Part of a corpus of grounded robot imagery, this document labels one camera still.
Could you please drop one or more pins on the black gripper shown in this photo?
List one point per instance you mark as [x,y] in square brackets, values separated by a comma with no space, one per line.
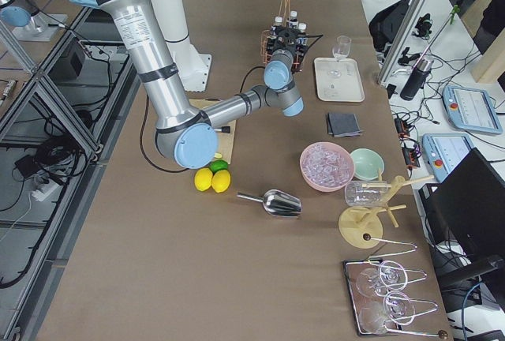
[286,35]

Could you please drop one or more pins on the copper wire bottle basket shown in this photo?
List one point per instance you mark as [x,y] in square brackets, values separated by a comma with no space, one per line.
[267,38]

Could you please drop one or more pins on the tea bottle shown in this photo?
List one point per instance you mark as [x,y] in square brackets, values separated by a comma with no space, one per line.
[278,22]
[292,21]
[302,38]

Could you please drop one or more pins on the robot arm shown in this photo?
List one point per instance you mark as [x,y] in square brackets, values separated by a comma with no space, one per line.
[186,133]

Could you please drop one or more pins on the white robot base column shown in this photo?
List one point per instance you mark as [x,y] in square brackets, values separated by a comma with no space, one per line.
[193,66]

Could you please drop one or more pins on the clear wine glass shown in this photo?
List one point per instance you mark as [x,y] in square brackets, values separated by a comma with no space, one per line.
[340,50]

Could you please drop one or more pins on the cream serving tray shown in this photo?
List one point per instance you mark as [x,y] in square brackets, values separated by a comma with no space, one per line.
[338,82]

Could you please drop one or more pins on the grey folded cloth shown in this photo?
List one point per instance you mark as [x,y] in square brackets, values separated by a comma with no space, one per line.
[342,125]

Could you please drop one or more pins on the wooden cutting board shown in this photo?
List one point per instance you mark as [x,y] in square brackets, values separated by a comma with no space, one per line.
[226,140]

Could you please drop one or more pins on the pink bowl with ice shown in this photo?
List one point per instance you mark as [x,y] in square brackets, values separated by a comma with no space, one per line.
[326,166]

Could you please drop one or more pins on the black thermos bottle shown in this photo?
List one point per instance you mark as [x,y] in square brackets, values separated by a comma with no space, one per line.
[417,78]

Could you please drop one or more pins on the green lime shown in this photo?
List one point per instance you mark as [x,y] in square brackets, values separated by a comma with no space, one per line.
[218,165]

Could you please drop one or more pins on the green bowl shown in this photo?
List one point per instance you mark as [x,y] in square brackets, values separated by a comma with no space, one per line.
[368,164]

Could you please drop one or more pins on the yellow lemon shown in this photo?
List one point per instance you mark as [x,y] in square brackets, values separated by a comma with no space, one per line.
[203,179]
[221,181]

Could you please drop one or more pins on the metal ice scoop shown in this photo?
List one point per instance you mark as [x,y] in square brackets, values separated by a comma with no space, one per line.
[277,203]

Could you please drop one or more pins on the glass tumbler on tree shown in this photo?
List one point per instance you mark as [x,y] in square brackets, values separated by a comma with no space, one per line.
[365,194]

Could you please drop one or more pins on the wooden mug tree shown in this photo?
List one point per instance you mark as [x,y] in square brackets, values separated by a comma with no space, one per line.
[361,226]

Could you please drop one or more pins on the upturned wine glass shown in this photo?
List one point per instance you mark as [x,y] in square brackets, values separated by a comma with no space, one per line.
[380,279]
[395,310]

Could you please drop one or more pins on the aluminium frame post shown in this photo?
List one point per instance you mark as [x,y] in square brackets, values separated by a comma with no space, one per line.
[405,29]

